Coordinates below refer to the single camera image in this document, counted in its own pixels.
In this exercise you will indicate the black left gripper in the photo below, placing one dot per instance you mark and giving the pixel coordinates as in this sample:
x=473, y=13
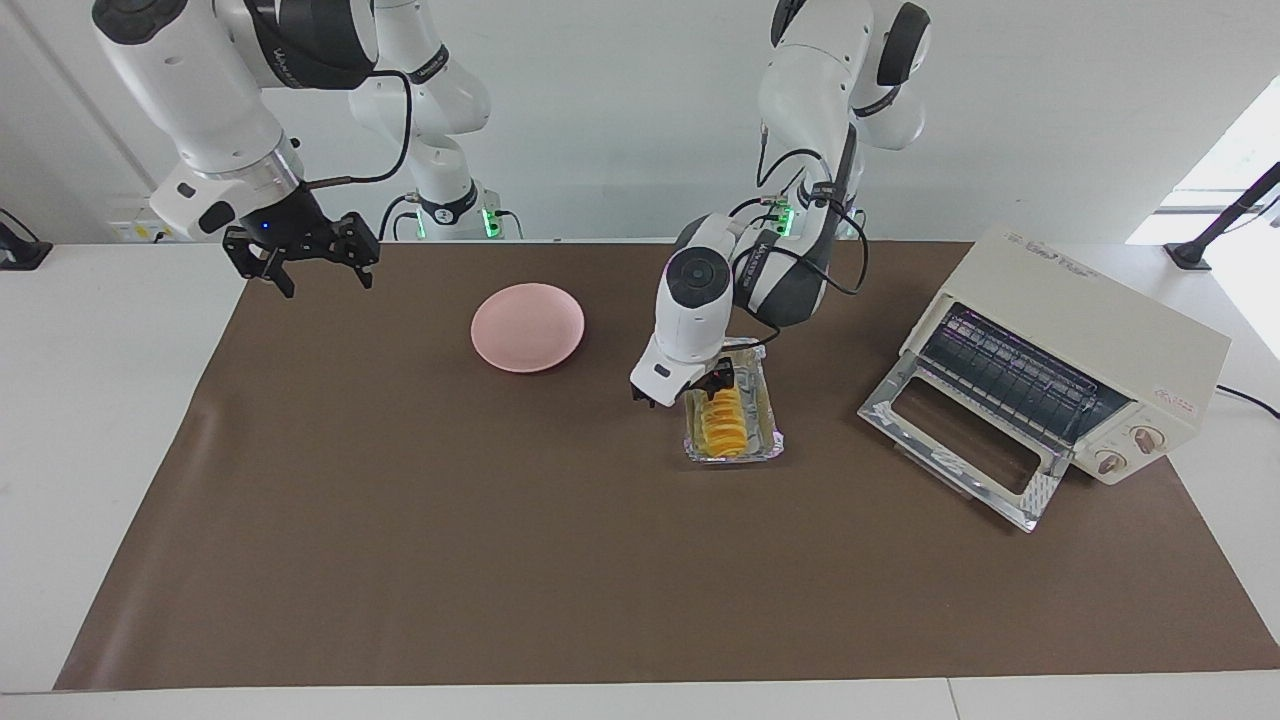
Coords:
x=700, y=388

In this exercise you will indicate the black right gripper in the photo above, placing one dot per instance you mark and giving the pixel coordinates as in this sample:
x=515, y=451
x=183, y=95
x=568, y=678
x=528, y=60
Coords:
x=285, y=230

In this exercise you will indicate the golden twisted bread loaf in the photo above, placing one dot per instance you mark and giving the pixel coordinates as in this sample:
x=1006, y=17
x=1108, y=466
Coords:
x=725, y=430

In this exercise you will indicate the aluminium foil tray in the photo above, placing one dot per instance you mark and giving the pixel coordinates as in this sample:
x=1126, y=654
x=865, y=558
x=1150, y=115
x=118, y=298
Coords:
x=765, y=420

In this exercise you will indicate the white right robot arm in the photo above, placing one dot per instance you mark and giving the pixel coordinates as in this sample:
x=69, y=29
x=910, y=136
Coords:
x=200, y=90

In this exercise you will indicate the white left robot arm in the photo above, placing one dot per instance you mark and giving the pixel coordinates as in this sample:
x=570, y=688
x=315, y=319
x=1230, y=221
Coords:
x=690, y=320

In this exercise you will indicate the chrome glass oven door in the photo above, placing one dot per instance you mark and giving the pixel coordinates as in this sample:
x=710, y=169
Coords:
x=960, y=420

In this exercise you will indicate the white toaster oven body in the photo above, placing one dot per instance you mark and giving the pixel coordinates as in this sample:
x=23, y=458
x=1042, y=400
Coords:
x=1100, y=320

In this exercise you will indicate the beige oven knob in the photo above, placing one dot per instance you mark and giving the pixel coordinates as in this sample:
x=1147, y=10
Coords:
x=1110, y=462
x=1148, y=437

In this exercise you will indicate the pink round plate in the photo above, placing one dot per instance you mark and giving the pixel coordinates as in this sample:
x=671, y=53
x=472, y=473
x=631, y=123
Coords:
x=527, y=328

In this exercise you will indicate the brown table mat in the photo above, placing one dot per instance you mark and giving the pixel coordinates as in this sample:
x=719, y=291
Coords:
x=500, y=560

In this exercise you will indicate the black table clamp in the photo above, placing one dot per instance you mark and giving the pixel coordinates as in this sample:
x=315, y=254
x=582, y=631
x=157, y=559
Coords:
x=20, y=255

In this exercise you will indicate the black angled stand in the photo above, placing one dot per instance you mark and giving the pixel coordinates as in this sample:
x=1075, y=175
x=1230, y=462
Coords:
x=1190, y=255

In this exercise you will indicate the white wall socket box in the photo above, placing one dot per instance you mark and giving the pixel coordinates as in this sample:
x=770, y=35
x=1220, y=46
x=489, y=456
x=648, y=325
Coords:
x=125, y=228

